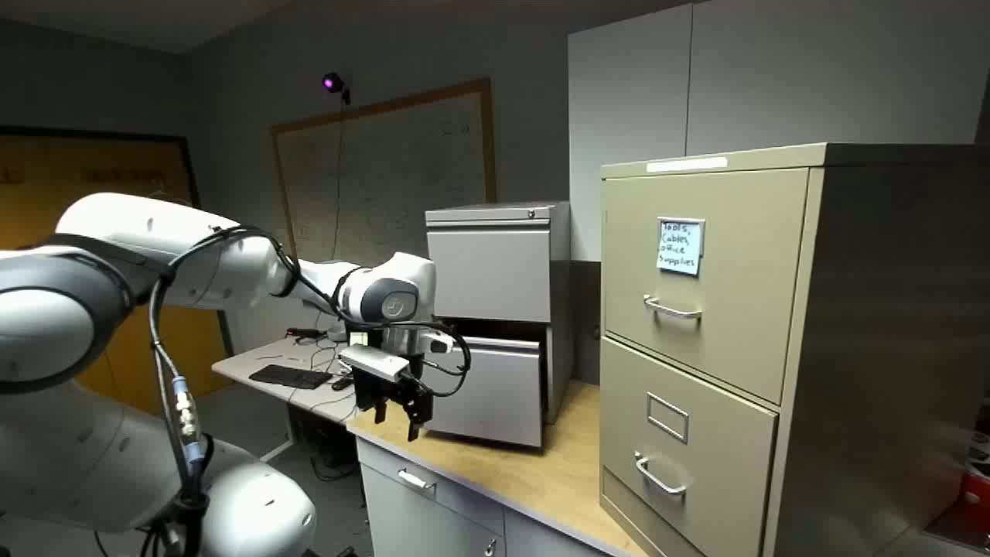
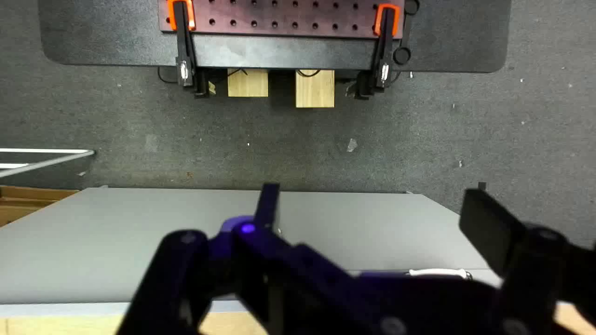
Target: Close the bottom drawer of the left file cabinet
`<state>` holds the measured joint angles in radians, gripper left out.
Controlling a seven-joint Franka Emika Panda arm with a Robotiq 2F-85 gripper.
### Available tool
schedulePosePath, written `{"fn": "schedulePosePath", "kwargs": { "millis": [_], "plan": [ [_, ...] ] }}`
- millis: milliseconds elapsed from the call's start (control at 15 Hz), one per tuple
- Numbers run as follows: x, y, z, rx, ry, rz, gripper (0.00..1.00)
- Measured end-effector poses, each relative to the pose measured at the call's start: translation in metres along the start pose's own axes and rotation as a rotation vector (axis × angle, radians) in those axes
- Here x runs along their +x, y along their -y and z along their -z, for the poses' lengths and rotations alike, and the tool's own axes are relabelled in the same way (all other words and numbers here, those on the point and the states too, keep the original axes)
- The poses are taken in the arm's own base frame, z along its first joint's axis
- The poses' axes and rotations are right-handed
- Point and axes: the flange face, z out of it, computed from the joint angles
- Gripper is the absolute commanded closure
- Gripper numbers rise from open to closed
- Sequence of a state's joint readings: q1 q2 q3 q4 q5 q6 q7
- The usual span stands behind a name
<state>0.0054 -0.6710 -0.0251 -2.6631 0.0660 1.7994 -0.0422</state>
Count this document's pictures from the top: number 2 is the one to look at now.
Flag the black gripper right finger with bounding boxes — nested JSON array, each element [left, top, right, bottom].
[[458, 189, 596, 335]]

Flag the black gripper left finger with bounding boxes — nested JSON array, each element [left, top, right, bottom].
[[115, 183, 350, 335]]

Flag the right wooden block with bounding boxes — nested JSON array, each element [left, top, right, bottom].
[[296, 70, 335, 111]]

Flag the wooden block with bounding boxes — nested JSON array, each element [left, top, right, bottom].
[[227, 70, 268, 99], [296, 70, 335, 111]]

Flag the left wooden block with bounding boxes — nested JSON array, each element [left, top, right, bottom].
[[227, 70, 268, 99]]

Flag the black table top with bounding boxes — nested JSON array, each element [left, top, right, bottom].
[[37, 0, 512, 73]]

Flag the red perforated mounting plate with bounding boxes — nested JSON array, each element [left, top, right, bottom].
[[156, 0, 404, 40]]

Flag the right orange black clamp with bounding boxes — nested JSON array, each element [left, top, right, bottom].
[[352, 3, 404, 101]]

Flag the orange black clamp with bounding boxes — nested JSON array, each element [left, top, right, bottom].
[[166, 0, 208, 98], [352, 3, 404, 101]]

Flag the left orange black clamp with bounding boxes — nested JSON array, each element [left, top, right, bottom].
[[166, 0, 208, 98]]

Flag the silver drawer handle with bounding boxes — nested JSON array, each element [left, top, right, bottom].
[[406, 269, 473, 280]]

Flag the white metal frame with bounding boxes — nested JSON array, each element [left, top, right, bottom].
[[0, 148, 95, 179]]

